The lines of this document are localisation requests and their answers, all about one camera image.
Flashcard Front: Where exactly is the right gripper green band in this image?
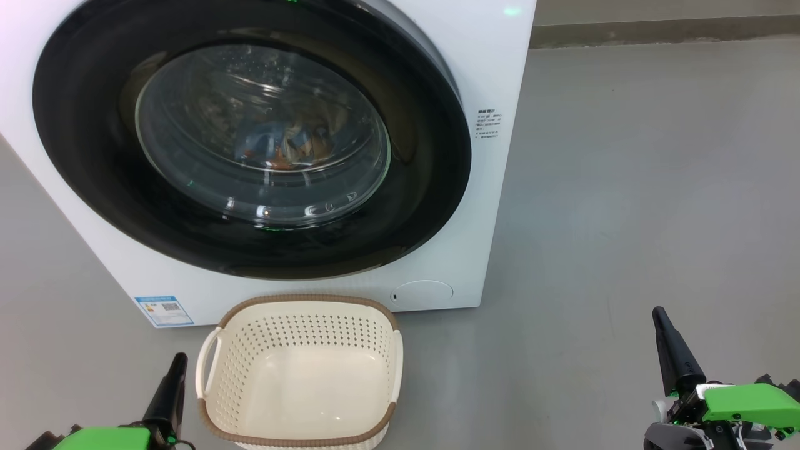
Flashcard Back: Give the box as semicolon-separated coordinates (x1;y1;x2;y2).
642;305;800;450

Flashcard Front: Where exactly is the blue energy label sticker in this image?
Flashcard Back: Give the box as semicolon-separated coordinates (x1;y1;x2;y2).
134;295;195;328

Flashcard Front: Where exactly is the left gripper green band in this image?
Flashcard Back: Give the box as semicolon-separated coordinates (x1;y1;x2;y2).
25;352;194;450

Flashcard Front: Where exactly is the round white filter cover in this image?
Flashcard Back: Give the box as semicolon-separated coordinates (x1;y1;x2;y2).
389;279;455;311

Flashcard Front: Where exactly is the printed text warning label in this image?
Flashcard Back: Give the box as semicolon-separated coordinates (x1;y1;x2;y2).
476;109;504;140

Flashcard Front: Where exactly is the cream perforated laundry basket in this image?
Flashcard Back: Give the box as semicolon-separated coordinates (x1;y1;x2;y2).
194;294;405;450

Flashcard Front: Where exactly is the blue cartoon print garment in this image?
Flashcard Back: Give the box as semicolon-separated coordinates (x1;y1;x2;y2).
234;117;339;172

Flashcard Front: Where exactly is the white washing machine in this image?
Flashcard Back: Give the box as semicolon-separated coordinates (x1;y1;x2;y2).
0;0;538;330

